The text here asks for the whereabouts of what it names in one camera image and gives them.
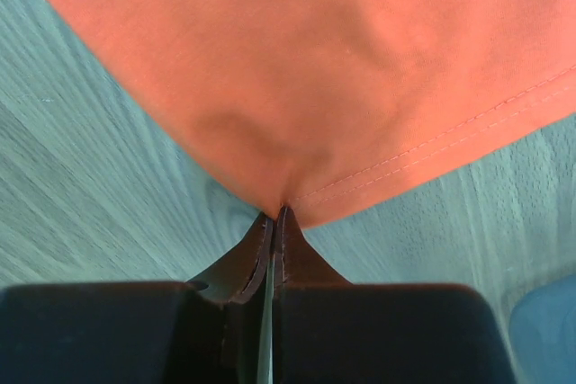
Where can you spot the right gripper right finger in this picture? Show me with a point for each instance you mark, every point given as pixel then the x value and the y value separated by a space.
pixel 327 329

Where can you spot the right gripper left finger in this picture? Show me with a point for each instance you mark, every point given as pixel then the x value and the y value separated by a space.
pixel 205 330

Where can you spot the clear plastic bin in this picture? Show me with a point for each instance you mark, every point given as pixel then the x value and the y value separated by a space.
pixel 542 332

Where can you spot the orange t shirt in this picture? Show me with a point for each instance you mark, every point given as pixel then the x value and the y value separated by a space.
pixel 333 106

